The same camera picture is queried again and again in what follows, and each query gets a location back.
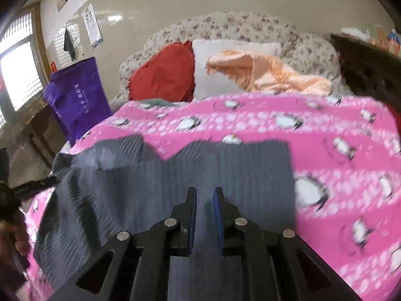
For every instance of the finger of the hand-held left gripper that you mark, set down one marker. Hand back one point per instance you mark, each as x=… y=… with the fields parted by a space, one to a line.
x=37 y=185

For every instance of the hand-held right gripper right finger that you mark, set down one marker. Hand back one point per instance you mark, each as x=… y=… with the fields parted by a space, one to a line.
x=217 y=222

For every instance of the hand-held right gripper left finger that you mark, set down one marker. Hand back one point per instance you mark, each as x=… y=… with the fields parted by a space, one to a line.
x=192 y=222

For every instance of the grey pinstriped coat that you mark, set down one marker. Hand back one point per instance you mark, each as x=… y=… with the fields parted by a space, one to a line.
x=125 y=188

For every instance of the person's left forearm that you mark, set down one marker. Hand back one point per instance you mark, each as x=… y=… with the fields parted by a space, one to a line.
x=11 y=279

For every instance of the person's left hand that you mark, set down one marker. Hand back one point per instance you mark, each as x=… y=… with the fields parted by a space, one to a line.
x=17 y=238

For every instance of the dark wooden side table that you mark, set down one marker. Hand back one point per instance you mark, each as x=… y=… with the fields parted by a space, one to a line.
x=34 y=131

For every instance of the purple shopping bag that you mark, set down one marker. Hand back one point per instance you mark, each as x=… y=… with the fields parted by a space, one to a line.
x=78 y=100

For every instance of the bright lattice window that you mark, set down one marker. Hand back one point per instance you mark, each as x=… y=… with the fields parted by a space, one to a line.
x=20 y=72

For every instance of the grey-green cloth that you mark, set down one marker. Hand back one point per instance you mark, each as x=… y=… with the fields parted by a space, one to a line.
x=155 y=102

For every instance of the pink penguin blanket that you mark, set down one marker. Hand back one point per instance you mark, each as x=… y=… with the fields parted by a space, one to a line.
x=329 y=131

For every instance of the dark hanging cloth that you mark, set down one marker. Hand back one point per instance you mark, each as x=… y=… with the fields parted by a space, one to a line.
x=69 y=45

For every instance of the small lattice window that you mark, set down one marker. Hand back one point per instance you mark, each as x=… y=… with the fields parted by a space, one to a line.
x=80 y=42

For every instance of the red heart-shaped pillow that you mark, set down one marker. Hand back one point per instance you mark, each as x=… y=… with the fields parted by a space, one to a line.
x=159 y=75

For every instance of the white pillow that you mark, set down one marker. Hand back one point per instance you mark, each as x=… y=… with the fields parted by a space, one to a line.
x=200 y=69

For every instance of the peach fringed scarf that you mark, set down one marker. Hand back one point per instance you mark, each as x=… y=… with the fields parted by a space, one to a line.
x=275 y=72

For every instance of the eye chart poster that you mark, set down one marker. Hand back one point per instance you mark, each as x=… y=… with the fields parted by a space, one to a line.
x=93 y=25

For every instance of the dark carved wooden cabinet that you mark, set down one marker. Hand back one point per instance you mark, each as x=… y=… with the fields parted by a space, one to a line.
x=366 y=69

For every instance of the white tissue pack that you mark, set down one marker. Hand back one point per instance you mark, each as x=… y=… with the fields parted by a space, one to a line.
x=352 y=32

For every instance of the blue and white packet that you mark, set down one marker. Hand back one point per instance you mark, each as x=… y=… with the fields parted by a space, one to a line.
x=394 y=39

